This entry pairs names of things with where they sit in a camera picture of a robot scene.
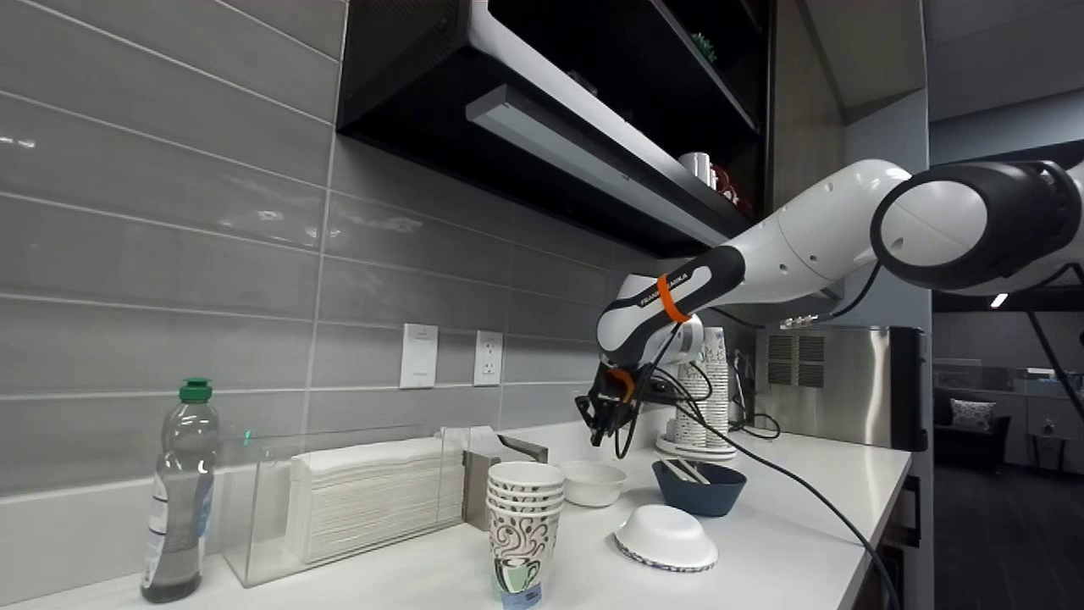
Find tall stacks of paper cups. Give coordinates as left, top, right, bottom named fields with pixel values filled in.
left=674, top=327, right=732, bottom=450

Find upturned white bowl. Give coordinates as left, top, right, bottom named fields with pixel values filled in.
left=614, top=504, right=720, bottom=574

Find black cable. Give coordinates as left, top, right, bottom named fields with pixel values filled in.
left=728, top=351, right=782, bottom=441

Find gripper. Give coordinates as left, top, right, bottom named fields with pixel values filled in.
left=575, top=363, right=646, bottom=448

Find black wall cabinet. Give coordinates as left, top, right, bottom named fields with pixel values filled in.
left=336, top=0, right=773, bottom=260

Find blue bowl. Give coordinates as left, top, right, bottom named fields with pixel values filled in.
left=651, top=458, right=749, bottom=519

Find white wall socket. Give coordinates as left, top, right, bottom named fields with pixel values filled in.
left=473, top=330, right=505, bottom=388

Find clear bottle with green cap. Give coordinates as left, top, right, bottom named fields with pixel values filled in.
left=141, top=378, right=220, bottom=604

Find stack of white napkins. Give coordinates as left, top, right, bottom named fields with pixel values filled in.
left=285, top=437, right=466, bottom=565

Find heap of sachets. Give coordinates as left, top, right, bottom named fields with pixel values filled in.
left=661, top=457, right=711, bottom=486

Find stack of patterned paper cups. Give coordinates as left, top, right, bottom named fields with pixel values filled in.
left=486, top=461, right=567, bottom=610

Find clear acrylic napkin holder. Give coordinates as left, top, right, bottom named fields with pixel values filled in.
left=221, top=426, right=502, bottom=588

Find stainless steel appliance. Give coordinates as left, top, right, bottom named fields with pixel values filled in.
left=755, top=325, right=930, bottom=453

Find patterned cushion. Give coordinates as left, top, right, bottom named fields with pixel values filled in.
left=949, top=398, right=998, bottom=434

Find dark armchair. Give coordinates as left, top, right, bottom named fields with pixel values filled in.
left=933, top=387, right=1012, bottom=472

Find metal dispenser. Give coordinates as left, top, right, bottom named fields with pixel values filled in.
left=462, top=434, right=550, bottom=533

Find white round cup tray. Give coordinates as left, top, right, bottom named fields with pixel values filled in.
left=655, top=433, right=738, bottom=463

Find white wall switch plate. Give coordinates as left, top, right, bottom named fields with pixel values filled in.
left=399, top=323, right=440, bottom=391

